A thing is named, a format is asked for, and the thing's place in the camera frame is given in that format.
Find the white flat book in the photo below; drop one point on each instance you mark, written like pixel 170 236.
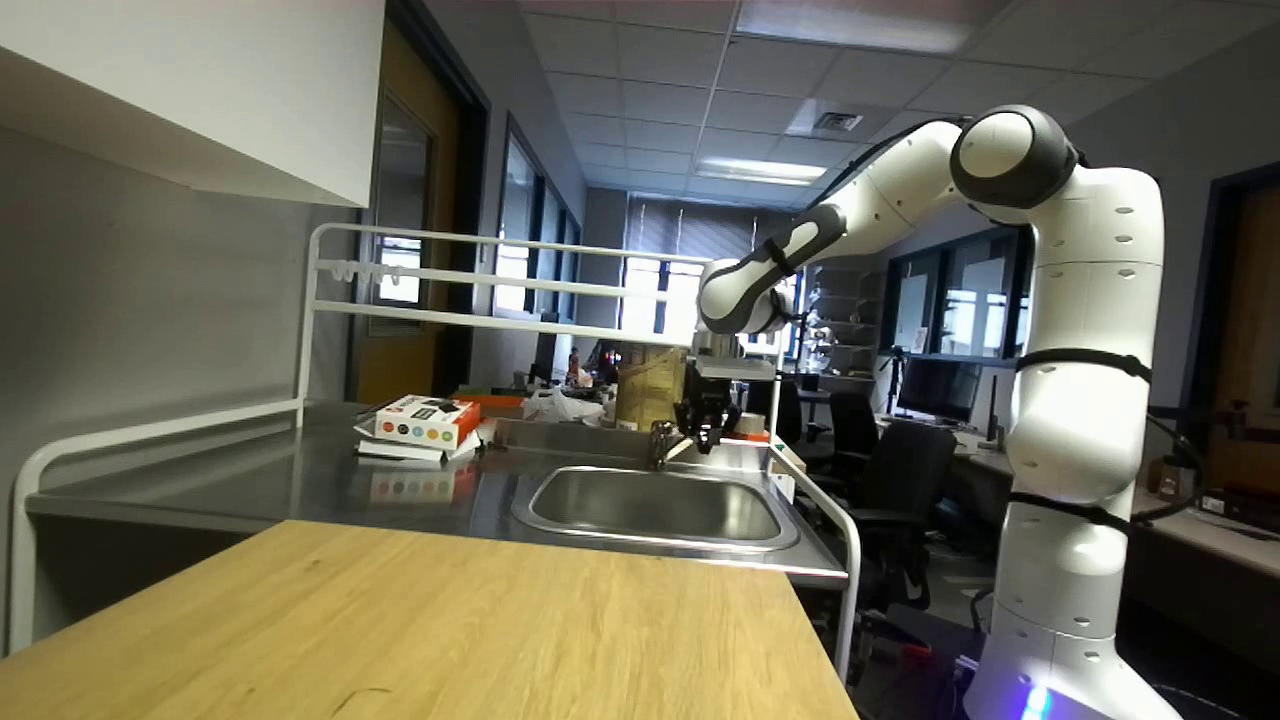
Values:
pixel 419 454

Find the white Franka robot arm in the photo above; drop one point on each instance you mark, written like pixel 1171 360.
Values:
pixel 1064 402

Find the black office chair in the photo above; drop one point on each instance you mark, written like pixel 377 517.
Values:
pixel 896 501

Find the orange flat object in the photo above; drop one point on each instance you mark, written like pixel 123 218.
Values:
pixel 488 402

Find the brown paper bag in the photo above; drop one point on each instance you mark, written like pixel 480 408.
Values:
pixel 650 385

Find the ceiling air vent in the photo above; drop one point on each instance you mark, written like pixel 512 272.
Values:
pixel 831 120

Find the stainless steel sink basin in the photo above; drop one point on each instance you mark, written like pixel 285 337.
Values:
pixel 653 505

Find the brown wooden door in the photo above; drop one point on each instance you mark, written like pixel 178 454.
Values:
pixel 415 203

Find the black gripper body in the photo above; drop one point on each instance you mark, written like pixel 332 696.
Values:
pixel 709 385

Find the clear plastic bag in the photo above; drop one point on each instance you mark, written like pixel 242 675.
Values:
pixel 563 407

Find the office desk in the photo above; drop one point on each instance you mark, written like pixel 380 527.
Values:
pixel 1202 515

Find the stainless steel counter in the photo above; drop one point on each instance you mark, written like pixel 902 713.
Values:
pixel 332 480

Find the small ceiling light panel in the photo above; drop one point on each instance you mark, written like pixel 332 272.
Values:
pixel 760 170

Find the white box with colourful print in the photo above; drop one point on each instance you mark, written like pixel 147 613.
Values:
pixel 426 422

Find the silver tap nozzle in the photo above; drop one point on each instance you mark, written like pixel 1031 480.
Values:
pixel 676 450

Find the dark computer monitor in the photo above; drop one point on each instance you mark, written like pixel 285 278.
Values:
pixel 937 388

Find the large ceiling light panel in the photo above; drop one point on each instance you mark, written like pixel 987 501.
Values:
pixel 852 20

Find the white wall cabinet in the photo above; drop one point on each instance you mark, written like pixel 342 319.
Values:
pixel 200 94

